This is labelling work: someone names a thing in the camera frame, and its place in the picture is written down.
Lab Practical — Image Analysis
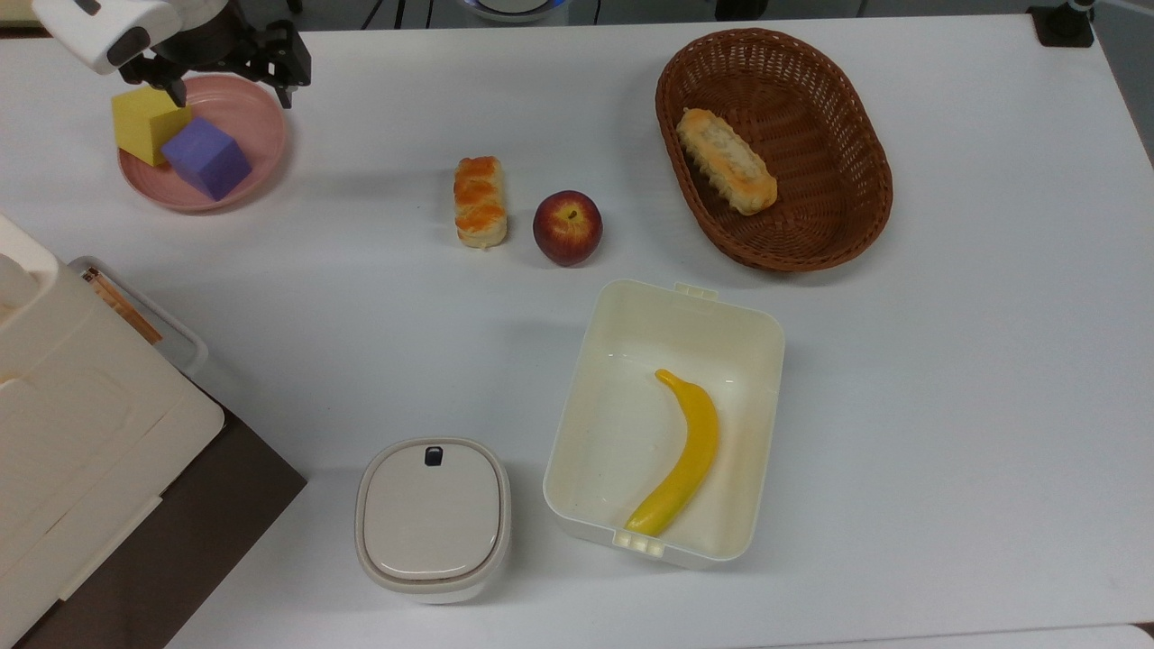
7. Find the cream plastic storage box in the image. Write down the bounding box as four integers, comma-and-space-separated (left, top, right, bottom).
543, 278, 786, 571

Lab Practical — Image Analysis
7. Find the yellow foam cube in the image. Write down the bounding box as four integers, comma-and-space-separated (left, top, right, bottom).
111, 86, 193, 169

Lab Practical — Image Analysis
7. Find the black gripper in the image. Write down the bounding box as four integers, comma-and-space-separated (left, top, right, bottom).
122, 0, 312, 109

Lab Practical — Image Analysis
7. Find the purple foam cube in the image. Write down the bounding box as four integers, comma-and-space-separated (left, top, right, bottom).
160, 117, 253, 202

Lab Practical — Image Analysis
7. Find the white drawer handle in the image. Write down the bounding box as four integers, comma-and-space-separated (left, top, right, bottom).
68, 255, 210, 379

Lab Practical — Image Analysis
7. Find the pink plate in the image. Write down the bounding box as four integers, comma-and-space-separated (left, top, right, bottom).
117, 74, 291, 214

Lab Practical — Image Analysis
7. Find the red apple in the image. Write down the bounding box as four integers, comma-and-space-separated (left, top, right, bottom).
532, 189, 604, 268

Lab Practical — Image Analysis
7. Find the orange glazed braided bread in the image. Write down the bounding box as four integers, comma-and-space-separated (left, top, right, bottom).
453, 156, 508, 251

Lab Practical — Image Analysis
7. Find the long baked bread roll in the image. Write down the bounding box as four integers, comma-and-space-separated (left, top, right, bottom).
676, 107, 779, 216

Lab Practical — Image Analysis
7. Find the dark brown drawer unit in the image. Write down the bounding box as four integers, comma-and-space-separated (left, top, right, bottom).
14, 388, 308, 649

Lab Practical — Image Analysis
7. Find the black stand base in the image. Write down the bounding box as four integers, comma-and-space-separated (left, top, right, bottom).
1028, 0, 1096, 49

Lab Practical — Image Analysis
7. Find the small cream lidded bin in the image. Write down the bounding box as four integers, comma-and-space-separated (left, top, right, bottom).
354, 437, 512, 605

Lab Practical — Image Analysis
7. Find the brown wicker basket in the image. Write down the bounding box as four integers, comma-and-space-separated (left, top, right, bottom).
655, 28, 894, 273

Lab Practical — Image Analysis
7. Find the yellow banana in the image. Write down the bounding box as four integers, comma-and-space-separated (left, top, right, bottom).
624, 368, 721, 538

